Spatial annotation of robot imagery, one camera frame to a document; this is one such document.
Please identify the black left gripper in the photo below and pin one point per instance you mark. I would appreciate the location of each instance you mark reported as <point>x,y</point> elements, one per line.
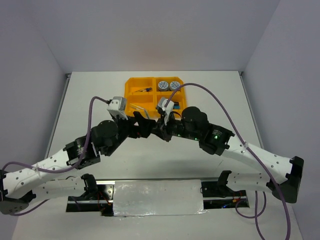
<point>145,126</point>

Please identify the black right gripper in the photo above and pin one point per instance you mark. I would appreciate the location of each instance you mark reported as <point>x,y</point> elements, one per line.
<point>161,130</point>

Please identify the yellow clear pen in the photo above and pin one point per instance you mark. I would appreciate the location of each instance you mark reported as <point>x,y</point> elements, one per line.
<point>133,106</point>

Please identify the black highlighter blue tip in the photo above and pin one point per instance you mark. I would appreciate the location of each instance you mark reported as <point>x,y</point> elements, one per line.
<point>177,105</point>

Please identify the small glue bottle blue cap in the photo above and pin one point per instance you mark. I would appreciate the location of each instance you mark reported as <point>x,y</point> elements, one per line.
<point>142,90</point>

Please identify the round blue-white tin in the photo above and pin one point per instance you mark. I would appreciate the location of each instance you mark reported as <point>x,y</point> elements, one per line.
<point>163,86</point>
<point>174,85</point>

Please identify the green clear pen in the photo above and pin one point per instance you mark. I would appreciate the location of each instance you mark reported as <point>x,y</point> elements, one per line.
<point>143,112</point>

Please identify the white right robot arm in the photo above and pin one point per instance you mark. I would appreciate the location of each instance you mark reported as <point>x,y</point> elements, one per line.
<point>278,175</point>

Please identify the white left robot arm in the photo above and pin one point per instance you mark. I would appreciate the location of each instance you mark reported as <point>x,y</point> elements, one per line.
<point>47,179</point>

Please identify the orange four-compartment organizer tray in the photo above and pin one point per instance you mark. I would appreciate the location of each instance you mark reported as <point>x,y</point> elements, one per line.
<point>146,100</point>

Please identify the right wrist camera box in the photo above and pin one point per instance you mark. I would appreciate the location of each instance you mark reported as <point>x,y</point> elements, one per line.
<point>165,107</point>

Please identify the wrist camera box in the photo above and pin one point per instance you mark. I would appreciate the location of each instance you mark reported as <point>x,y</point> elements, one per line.
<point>117,107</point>
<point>165,107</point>

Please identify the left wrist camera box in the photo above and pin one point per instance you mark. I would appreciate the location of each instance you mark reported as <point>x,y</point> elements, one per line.
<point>117,107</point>

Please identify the foil-covered base plate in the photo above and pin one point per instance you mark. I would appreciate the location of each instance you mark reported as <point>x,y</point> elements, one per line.
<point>157,198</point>

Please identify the black mounting rail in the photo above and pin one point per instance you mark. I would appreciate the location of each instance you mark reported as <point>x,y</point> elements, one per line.
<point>102,203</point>

